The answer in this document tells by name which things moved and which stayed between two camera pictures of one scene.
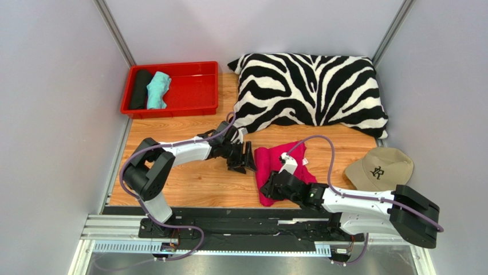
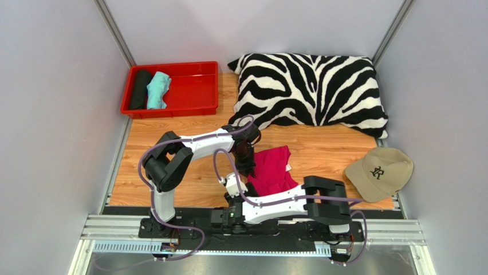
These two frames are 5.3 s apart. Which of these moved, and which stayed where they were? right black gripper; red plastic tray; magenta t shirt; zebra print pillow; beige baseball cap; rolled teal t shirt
Moved: magenta t shirt; right black gripper
Stayed: rolled teal t shirt; beige baseball cap; zebra print pillow; red plastic tray
